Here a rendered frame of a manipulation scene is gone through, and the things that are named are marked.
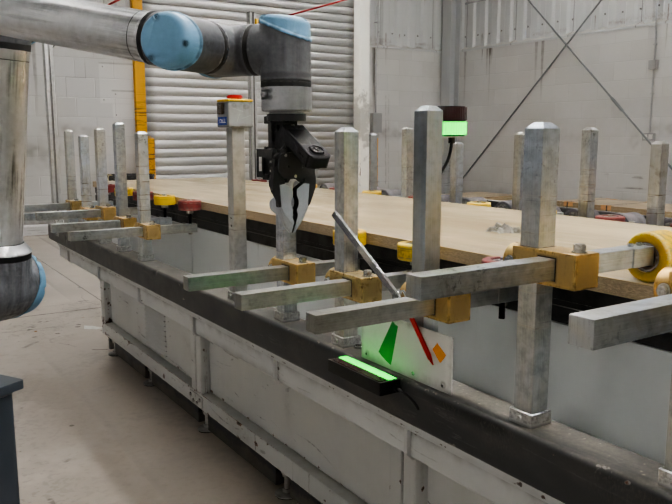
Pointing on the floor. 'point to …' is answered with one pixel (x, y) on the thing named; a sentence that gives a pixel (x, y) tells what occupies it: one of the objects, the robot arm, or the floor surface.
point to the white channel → (362, 87)
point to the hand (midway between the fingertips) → (293, 226)
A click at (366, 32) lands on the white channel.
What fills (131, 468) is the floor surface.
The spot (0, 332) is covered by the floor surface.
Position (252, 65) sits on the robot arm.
